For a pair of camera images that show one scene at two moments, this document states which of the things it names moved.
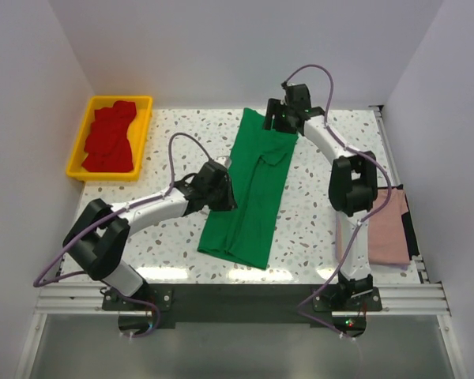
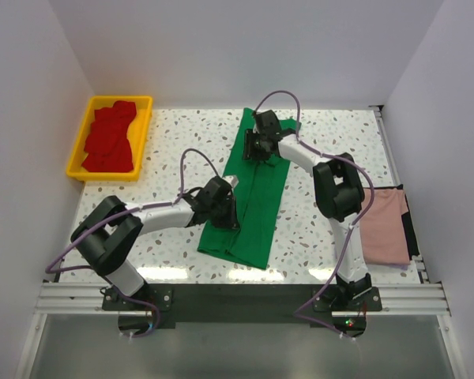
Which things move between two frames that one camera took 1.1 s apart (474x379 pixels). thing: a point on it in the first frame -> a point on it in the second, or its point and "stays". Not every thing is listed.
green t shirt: [259, 164] stays
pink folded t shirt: [387, 243] stays
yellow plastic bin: [137, 135] stays
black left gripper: [229, 202] -> [231, 222]
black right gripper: [273, 107] -> [249, 151]
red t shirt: [107, 146] stays
